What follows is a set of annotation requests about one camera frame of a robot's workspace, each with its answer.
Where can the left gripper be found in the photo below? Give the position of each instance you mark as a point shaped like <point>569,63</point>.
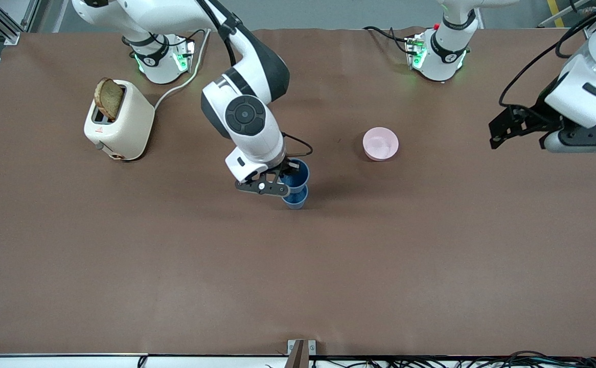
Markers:
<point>542,113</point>

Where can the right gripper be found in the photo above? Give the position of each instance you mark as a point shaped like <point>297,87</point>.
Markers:
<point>291,166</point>

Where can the blue plastic cup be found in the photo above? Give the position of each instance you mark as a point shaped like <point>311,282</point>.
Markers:
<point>298,179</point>
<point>295,200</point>

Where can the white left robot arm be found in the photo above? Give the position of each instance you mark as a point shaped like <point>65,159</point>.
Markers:
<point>443,56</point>

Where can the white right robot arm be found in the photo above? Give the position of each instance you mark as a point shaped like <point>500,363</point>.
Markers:
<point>247,117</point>

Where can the brown table cover sheet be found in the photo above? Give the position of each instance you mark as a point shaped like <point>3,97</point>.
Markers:
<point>298,266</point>

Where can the pink bowl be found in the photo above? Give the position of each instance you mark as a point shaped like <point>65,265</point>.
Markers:
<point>380,143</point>

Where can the cream white toaster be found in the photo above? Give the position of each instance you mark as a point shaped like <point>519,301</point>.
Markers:
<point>127,125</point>

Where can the brown bread slice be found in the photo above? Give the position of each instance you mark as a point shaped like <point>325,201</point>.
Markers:
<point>109,98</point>

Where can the grey metal table bracket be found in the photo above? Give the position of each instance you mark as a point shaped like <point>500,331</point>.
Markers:
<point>301,352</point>

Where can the aluminium frame profile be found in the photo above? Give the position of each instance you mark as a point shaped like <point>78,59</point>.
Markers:
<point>1,23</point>

